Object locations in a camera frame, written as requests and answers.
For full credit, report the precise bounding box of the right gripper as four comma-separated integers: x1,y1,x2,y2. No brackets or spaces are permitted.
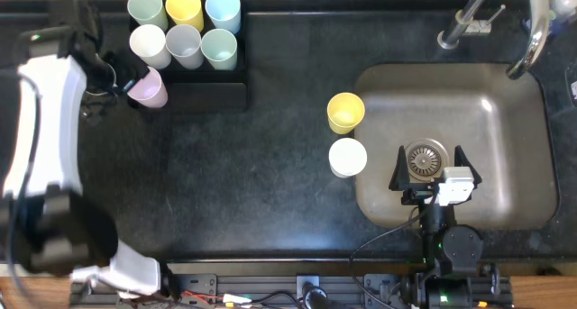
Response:
388,144,483,207

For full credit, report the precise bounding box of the white cup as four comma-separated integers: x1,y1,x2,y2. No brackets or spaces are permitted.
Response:
129,23,172,70
327,137,369,179

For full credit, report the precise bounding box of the yellow cup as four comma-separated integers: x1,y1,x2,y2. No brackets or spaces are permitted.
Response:
326,91,366,135
164,0,205,33

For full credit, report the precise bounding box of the pink cup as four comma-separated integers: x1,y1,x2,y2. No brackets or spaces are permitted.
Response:
126,66,169,110

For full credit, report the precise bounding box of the steel sink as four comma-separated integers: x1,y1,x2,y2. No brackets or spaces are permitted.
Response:
353,63,560,232

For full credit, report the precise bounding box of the steel tap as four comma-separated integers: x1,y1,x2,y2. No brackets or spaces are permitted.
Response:
435,0,554,81

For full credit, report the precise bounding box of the black tray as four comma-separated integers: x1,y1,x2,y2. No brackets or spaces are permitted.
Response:
127,0,250,115

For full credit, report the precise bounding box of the green cup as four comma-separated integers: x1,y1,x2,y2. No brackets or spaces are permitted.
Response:
200,28,239,71
126,0,169,32

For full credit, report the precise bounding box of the blue cup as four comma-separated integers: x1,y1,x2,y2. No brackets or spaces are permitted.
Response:
205,0,243,35

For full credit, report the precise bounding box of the grey cup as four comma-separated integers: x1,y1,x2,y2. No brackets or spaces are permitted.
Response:
165,23,205,70

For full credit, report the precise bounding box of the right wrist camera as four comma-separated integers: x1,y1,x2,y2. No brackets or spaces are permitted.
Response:
433,166,476,207

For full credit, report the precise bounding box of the black cable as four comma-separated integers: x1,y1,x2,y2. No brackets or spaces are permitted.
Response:
349,189,441,309
4,68,44,301

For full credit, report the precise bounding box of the mounting rail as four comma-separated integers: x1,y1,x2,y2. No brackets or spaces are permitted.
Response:
69,272,515,309

